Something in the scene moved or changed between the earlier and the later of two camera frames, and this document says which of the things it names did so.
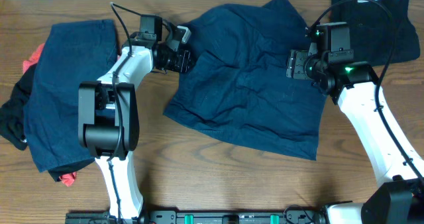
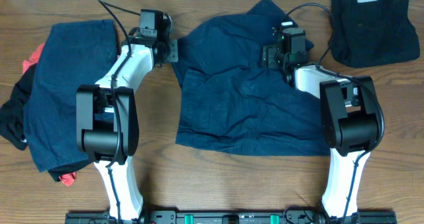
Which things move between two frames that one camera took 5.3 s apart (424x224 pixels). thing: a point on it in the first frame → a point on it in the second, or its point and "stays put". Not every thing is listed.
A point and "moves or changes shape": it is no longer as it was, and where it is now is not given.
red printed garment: (69, 178) stays put
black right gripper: (295, 63) → (267, 57)
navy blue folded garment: (71, 53) stays put
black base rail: (281, 216) stays put
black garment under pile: (12, 120) stays put
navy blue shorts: (238, 85) moves or changes shape
